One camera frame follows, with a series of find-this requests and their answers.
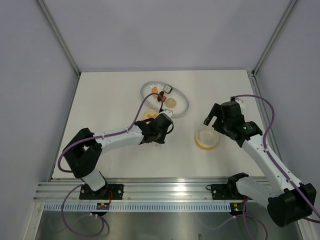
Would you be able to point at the left aluminium frame post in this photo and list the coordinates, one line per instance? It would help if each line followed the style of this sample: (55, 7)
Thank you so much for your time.
(58, 36)

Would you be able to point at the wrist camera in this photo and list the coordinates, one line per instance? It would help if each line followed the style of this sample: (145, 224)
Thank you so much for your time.
(162, 121)
(239, 101)

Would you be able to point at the dark brown food piece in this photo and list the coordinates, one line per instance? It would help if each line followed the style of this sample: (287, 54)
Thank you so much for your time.
(160, 95)

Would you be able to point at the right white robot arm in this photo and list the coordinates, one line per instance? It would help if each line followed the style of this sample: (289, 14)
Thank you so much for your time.
(287, 199)

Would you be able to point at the white oval plate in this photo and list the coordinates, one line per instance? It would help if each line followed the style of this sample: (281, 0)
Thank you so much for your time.
(182, 102)

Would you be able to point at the white black sushi piece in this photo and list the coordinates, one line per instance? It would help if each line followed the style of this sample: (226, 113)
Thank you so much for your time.
(167, 89)

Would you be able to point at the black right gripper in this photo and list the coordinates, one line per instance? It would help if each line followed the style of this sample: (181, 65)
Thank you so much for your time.
(216, 111)

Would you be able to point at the white slotted cable duct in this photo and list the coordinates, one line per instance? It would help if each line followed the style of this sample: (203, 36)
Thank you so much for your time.
(137, 207)

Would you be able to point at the right aluminium frame post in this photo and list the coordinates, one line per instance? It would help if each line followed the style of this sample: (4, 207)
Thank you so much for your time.
(274, 36)

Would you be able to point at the round beige cookie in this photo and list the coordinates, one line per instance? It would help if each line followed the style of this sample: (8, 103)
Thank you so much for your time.
(170, 102)

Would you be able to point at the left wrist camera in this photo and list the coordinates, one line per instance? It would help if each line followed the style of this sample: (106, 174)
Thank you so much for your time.
(162, 121)

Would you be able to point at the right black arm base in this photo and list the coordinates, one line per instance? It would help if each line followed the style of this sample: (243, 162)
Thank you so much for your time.
(221, 192)

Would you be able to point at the round cream lunch box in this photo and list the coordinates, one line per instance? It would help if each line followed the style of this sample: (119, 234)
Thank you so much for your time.
(206, 138)

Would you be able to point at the cream lunch box lid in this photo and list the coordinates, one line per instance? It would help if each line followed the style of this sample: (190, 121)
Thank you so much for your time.
(150, 113)

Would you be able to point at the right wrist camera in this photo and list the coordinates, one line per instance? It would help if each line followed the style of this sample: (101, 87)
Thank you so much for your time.
(239, 101)

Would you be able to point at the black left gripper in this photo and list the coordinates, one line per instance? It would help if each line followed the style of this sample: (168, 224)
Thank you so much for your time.
(161, 139)

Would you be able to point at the aluminium frame post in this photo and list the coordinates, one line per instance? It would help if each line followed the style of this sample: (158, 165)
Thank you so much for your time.
(58, 36)
(274, 36)

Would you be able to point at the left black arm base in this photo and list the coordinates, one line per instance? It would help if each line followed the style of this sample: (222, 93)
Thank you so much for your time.
(113, 191)

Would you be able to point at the aluminium front rail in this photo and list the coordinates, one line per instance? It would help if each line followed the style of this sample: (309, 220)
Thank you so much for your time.
(163, 189)

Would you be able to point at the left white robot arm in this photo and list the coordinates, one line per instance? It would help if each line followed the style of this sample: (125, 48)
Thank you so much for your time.
(83, 152)

